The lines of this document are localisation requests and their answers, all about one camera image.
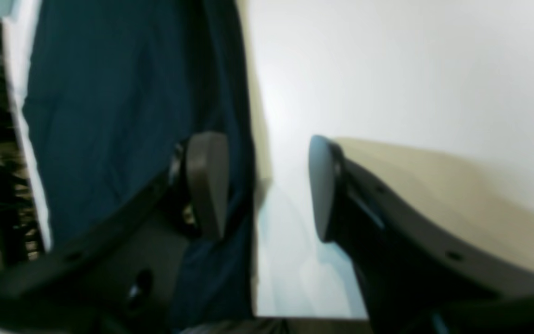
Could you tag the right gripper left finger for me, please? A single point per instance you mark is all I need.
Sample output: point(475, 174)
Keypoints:
point(120, 276)

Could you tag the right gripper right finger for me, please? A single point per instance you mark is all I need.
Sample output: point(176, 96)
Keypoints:
point(414, 277)

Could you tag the black T-shirt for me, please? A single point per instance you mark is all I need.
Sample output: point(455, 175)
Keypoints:
point(113, 86)

